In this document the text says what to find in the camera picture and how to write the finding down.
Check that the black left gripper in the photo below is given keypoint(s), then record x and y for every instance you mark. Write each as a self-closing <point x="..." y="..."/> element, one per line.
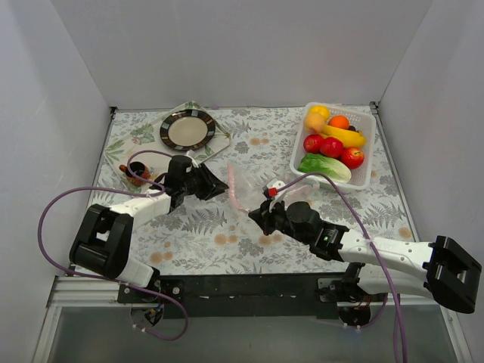
<point x="199" y="181"/>

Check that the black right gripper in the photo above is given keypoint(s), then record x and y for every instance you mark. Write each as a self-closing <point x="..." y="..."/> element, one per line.
<point x="270" y="218"/>

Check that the clear zip top bag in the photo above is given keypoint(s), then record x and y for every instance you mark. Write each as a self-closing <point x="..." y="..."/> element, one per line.
<point x="246" y="189"/>

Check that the yellow orange peach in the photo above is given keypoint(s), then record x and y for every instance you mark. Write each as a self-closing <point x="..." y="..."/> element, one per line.
<point x="314" y="122"/>

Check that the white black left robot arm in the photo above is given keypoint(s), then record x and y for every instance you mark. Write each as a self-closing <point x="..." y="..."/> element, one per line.
<point x="102" y="244"/>

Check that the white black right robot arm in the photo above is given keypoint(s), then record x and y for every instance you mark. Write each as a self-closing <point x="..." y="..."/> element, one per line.
<point x="442" y="269"/>

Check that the floral patterned tablecloth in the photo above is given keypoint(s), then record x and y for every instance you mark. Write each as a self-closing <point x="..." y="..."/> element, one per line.
<point x="217" y="237"/>

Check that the round dark rimmed plate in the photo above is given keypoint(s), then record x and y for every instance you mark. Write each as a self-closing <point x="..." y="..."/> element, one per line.
<point x="188" y="129"/>

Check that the green lettuce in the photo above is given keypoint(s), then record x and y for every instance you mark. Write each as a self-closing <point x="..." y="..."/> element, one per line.
<point x="331" y="167"/>

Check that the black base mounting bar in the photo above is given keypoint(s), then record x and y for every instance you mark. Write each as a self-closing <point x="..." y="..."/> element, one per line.
<point x="270" y="295"/>

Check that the red apple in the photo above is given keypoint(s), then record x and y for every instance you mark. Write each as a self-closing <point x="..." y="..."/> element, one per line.
<point x="332" y="147"/>
<point x="312" y="143"/>
<point x="352" y="157"/>

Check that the yellow banana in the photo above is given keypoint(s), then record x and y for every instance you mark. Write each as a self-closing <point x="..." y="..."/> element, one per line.
<point x="348" y="138"/>

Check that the orange fruit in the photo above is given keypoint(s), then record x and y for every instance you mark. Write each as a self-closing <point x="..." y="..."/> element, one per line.
<point x="339" y="121"/>

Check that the yellow lemon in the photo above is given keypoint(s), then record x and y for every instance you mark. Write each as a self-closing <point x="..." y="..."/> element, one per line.
<point x="321" y="110"/>

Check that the white perforated plastic basket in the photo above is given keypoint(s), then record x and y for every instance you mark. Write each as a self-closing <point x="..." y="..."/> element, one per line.
<point x="359" y="122"/>

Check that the aluminium frame rail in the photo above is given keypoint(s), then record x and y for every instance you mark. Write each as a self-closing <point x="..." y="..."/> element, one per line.
<point x="83" y="292"/>

